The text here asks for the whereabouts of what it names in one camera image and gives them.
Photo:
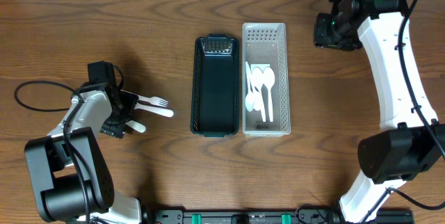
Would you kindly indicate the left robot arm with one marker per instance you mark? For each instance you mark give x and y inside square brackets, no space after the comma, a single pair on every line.
[69,176]

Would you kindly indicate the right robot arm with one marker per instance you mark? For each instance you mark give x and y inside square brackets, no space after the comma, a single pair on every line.
[411,139]

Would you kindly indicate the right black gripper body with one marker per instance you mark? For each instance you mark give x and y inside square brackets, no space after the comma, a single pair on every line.
[323,32]

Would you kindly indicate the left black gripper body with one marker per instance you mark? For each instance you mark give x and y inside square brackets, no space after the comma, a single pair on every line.
[126,113]

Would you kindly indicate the white plastic spoon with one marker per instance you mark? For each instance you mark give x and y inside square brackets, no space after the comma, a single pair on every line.
[257,82]
[249,98]
[269,81]
[258,100]

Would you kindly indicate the black mounting rail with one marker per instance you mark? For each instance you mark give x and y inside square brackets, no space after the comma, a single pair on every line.
[300,216]

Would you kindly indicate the white plastic fork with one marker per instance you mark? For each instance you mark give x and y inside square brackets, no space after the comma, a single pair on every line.
[136,126]
[157,101]
[154,109]

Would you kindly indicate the white plastic fork middle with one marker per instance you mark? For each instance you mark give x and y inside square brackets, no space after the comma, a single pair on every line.
[154,109]

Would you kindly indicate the white plastic fork top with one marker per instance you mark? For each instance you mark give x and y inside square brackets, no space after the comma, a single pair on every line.
[157,101]

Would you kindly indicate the white label in basket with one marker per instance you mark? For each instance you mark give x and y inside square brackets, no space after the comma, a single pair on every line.
[260,66]

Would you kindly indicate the black plastic basket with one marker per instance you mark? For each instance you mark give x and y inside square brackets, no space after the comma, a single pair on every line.
[215,93]

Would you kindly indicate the white plastic fork left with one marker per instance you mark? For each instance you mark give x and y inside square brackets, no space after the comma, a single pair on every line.
[136,126]

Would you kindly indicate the clear plastic basket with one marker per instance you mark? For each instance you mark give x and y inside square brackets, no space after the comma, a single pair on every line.
[266,104]

